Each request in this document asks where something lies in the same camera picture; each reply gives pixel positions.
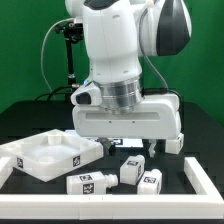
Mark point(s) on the black camera stand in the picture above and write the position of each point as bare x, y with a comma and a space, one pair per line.
73, 34

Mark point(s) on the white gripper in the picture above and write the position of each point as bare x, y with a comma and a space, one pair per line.
156, 117

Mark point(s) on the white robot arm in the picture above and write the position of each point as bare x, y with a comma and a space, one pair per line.
112, 102

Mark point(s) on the white obstacle fence bar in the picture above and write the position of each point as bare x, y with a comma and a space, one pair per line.
204, 203

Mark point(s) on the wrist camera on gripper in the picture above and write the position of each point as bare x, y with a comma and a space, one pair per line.
88, 94

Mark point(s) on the white tag base sheet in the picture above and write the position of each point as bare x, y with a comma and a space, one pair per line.
124, 142

